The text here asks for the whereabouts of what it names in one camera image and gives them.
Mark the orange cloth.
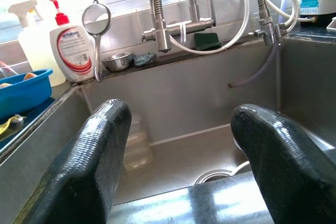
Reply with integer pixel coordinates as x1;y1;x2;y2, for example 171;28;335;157
0;71;38;90

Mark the flexible steel faucet spout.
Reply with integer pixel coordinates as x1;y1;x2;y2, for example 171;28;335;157
144;0;173;54

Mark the thin white water hose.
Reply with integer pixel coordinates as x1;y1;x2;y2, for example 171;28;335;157
230;0;317;35

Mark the white red pump soap bottle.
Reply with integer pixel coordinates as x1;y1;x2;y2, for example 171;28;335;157
49;0;97;83

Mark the clear plastic bottle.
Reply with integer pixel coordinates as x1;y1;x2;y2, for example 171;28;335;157
122;113;154;172

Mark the white spray bottle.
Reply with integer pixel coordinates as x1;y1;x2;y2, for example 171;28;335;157
7;0;67;88

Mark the blue plastic basin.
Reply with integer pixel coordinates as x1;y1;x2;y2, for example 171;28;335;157
0;68;54;121

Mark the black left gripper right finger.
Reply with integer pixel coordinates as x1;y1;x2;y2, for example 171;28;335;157
230;104;336;224

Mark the white looped water hose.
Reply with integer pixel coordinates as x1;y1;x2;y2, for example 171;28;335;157
160;0;250;56

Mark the dark green sponge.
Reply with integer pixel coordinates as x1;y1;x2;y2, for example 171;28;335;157
193;32;223;51

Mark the grey scouring pad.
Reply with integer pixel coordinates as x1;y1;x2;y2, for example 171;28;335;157
132;52;158;68

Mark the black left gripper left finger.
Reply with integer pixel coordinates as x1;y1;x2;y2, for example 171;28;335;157
14;99;132;224

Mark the small white plastic clip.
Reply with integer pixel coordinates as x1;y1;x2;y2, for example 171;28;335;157
326;16;336;34

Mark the steel sink drain strainer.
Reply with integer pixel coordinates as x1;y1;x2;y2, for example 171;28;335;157
193;169;234;186

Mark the clear plastic tube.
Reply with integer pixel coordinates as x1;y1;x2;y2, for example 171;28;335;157
228;42;279;88

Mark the flexible steel hose with valve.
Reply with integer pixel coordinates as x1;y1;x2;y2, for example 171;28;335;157
248;0;289;47

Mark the medium steel bowl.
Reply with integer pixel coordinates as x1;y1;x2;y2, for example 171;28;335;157
230;160;250;177

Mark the stainless steel sink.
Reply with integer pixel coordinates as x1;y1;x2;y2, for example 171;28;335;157
0;34;336;206

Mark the metal mesh strainer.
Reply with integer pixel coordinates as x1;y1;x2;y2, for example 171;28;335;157
81;0;113;82

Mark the small grey metal object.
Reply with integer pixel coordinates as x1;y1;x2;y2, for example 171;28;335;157
12;114;26;130

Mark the yellow cloth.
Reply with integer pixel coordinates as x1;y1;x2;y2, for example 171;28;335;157
0;115;27;135

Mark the tiny steel bowl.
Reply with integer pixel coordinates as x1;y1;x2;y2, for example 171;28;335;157
101;51;134;72

